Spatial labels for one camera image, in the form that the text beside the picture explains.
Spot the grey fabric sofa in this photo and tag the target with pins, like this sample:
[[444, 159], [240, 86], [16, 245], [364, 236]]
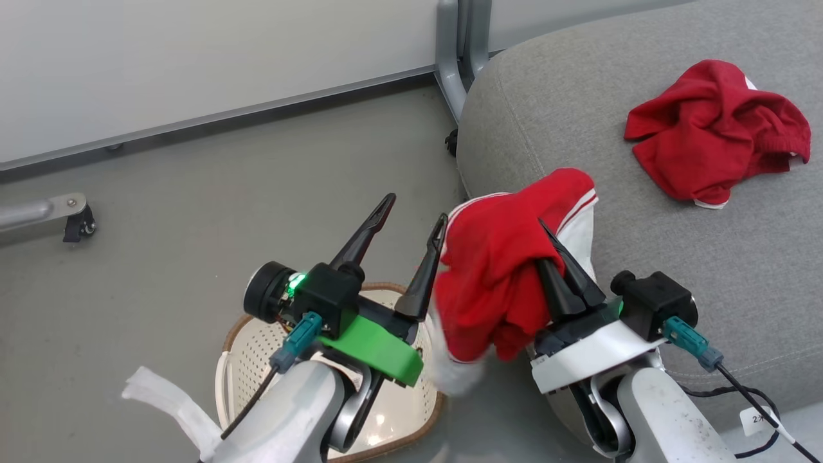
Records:
[[643, 270]]

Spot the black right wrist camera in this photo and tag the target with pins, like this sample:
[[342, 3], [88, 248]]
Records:
[[656, 302]]

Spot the white perforated laundry basket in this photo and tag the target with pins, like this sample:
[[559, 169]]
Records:
[[398, 411]]

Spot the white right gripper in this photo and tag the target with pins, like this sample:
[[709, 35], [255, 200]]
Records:
[[591, 354]]

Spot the grey metal partition rail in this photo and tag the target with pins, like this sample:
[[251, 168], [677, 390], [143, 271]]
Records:
[[225, 116]]

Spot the grey metal partition leg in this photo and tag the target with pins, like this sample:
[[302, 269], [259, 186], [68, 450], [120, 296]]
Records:
[[38, 211]]

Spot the red garment with white trim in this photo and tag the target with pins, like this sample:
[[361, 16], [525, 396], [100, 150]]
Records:
[[707, 128]]

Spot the grey metal partition post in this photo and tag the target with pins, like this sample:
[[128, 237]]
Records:
[[450, 58]]

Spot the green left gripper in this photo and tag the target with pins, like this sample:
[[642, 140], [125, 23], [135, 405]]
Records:
[[376, 350]]

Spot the black caster wheel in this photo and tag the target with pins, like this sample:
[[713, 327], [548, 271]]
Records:
[[80, 226], [452, 143]]

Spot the red white striped garment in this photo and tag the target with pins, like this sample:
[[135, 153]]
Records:
[[495, 270]]

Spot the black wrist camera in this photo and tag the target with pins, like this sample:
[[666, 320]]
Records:
[[656, 302], [331, 296]]

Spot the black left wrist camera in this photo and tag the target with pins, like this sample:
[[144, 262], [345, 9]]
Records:
[[331, 296]]

